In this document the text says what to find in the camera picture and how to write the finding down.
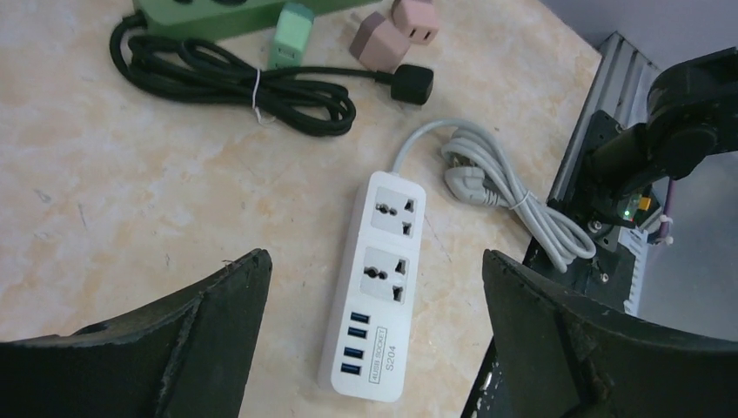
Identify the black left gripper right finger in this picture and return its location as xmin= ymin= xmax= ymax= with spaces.
xmin=481 ymin=250 xmax=737 ymax=417

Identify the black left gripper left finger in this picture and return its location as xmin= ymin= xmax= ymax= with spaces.
xmin=1 ymin=249 xmax=272 ymax=417

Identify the small white power strip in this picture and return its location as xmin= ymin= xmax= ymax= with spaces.
xmin=318 ymin=172 xmax=426 ymax=402

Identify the small strip grey cable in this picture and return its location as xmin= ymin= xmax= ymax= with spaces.
xmin=392 ymin=118 xmax=597 ymax=274

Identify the black cable with plug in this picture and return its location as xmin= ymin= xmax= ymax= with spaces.
xmin=108 ymin=12 xmax=434 ymax=138

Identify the green power strip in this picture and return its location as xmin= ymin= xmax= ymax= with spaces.
xmin=120 ymin=0 xmax=369 ymax=44

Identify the green charger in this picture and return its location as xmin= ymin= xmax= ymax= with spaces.
xmin=267 ymin=2 xmax=315 ymax=70

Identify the pink charger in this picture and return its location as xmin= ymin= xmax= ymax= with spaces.
xmin=348 ymin=11 xmax=411 ymax=72
xmin=390 ymin=0 xmax=440 ymax=45

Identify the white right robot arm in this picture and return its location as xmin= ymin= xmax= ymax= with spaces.
xmin=586 ymin=47 xmax=737 ymax=199

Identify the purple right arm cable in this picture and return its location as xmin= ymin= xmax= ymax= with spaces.
xmin=657 ymin=179 xmax=677 ymax=246

